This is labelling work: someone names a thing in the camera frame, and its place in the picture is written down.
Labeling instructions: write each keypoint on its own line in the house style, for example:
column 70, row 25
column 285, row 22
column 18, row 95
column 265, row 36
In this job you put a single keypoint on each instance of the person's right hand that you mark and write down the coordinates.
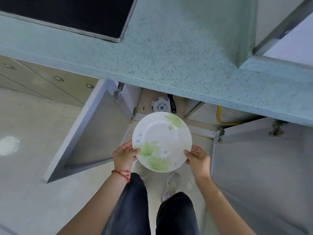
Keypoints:
column 200, row 163

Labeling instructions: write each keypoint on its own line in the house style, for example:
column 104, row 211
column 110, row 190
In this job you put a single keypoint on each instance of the person's left hand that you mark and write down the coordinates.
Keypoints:
column 123, row 157

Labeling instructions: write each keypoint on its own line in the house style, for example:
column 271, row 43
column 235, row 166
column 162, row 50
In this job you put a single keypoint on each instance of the grey cabinet door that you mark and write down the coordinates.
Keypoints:
column 256, row 181
column 97, row 124
column 73, row 89
column 7, row 83
column 24, row 78

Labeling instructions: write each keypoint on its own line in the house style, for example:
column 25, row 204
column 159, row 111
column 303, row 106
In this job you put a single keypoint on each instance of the white green floral plate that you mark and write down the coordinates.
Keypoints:
column 159, row 134

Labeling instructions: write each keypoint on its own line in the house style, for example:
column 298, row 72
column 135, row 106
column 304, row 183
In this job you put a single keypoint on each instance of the grey kitchen cabinet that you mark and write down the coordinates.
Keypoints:
column 203, row 115

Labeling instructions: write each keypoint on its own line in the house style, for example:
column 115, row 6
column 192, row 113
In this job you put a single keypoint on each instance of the person's right forearm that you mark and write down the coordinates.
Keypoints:
column 220, row 205

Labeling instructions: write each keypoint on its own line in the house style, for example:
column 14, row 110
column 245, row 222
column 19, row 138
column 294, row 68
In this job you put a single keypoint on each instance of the person's left forearm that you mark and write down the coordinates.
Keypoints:
column 97, row 205

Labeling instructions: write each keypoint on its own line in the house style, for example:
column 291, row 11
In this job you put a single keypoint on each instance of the person's right white shoe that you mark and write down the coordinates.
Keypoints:
column 170, row 186

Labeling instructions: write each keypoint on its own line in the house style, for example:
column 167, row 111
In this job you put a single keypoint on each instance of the blue patterned small plate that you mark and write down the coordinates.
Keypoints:
column 160, row 105

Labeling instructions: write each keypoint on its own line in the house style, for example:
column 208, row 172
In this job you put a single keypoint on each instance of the green speckled countertop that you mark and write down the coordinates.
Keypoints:
column 183, row 46

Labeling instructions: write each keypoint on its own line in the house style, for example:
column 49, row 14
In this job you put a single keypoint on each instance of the dark denim jeans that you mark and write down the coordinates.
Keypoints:
column 132, row 210

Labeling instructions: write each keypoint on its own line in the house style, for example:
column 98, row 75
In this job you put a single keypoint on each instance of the black frying pan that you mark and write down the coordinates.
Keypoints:
column 172, row 105

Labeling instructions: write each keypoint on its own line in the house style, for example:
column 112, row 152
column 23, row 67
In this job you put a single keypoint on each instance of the black glass gas stove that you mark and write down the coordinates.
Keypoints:
column 61, row 12

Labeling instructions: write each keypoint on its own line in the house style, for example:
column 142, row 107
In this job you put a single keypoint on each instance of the metal corner trim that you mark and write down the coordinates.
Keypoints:
column 281, row 24

